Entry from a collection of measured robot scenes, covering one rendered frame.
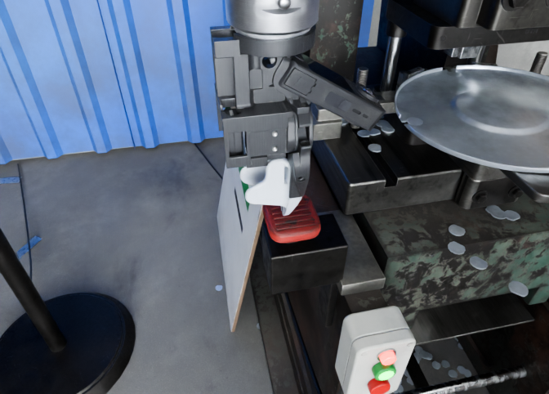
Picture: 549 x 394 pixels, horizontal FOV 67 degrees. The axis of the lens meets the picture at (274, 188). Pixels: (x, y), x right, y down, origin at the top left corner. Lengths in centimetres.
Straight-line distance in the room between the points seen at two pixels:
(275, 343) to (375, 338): 70
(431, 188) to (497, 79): 21
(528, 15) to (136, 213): 139
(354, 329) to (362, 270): 8
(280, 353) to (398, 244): 66
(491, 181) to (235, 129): 42
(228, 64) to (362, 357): 36
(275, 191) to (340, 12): 47
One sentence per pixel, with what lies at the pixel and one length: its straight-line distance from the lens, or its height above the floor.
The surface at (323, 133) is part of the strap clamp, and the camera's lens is 67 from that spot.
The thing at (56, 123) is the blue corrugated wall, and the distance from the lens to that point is 200.
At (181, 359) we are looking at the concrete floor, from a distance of 124.
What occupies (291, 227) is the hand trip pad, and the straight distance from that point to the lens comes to 46.
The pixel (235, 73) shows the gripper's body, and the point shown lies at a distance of 35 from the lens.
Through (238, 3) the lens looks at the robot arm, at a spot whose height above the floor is 98.
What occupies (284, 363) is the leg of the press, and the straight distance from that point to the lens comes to 117.
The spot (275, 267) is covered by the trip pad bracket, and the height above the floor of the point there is 69.
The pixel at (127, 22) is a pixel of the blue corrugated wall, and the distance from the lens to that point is 175.
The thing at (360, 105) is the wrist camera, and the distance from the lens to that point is 39.
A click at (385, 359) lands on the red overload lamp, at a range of 53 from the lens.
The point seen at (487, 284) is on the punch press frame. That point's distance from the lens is 75.
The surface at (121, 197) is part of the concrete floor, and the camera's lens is 176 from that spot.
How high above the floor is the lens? 107
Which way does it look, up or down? 39 degrees down
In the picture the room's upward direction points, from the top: straight up
